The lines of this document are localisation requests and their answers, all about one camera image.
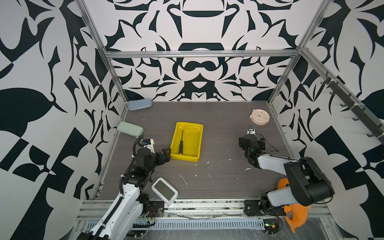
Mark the pink round alarm clock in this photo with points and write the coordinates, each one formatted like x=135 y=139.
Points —
x=259 y=117

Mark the black screwdriver yellow tip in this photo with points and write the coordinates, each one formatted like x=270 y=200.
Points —
x=181 y=146

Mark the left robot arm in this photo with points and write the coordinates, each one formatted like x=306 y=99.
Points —
x=130 y=202

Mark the yellow plastic bin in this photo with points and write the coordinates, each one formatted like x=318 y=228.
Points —
x=192 y=138

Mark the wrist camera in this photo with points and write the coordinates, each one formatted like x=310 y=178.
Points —
x=149 y=144
x=251 y=130

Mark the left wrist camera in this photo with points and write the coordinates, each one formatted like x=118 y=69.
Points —
x=149 y=144

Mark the white digital display device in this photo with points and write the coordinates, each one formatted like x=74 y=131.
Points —
x=165 y=191

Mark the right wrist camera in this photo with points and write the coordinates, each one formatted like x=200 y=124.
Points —
x=251 y=130

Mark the orange plush toy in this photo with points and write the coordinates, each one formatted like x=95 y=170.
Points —
x=296 y=215

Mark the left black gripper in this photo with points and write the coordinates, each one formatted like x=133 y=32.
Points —
x=165 y=156

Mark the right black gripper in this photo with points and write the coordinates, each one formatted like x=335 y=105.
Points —
x=242 y=142

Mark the black wall hook rack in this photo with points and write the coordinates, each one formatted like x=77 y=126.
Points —
x=351 y=102

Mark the green glasses case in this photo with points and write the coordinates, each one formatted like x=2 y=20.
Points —
x=130 y=129

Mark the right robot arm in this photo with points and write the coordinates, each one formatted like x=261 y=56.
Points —
x=308 y=185

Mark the white slotted cable duct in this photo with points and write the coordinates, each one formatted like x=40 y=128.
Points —
x=202 y=224

